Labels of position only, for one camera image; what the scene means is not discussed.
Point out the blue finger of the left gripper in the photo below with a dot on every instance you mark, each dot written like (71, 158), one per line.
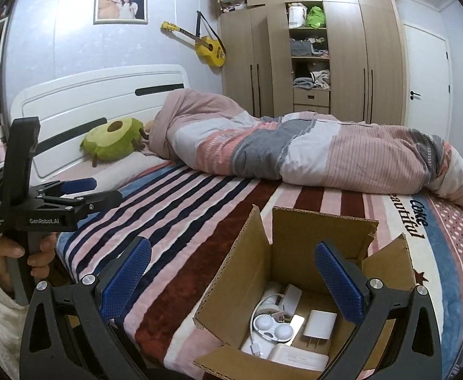
(78, 186)

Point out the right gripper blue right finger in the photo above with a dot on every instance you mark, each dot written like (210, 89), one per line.
(344, 281)

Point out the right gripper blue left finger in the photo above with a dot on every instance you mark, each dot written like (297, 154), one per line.
(119, 279)

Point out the white wall charger plug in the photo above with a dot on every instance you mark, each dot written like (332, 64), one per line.
(319, 326)

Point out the white adapter with cable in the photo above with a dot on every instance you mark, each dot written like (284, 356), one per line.
(282, 306)

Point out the white power bank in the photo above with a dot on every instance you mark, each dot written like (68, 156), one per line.
(298, 358)

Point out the person's left hand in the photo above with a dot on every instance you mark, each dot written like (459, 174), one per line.
(38, 262)

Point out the white pillow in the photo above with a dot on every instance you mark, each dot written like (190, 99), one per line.
(114, 175)

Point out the green avocado plush toy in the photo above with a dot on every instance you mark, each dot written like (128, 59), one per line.
(114, 140)

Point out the cardboard box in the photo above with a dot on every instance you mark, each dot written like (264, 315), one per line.
(287, 257)

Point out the white bed headboard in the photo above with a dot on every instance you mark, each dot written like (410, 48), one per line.
(73, 102)

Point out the striped bed blanket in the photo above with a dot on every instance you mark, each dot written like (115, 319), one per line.
(217, 242)

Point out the pink grey patchwork duvet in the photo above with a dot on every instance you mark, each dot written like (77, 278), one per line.
(211, 133)

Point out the framed photo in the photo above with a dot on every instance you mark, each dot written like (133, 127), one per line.
(120, 12)

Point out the yellow ukulele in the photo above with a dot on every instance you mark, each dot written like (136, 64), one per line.
(208, 47)

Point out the folded clothes pile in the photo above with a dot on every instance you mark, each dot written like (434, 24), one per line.
(318, 79)

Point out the white door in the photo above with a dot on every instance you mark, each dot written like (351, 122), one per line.
(429, 82)

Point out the wooden wardrobe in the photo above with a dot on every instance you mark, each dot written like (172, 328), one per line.
(361, 45)

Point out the green bag in wardrobe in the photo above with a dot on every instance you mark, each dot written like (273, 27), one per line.
(316, 18)

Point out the white kettle in wardrobe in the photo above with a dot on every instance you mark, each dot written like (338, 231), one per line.
(297, 13)

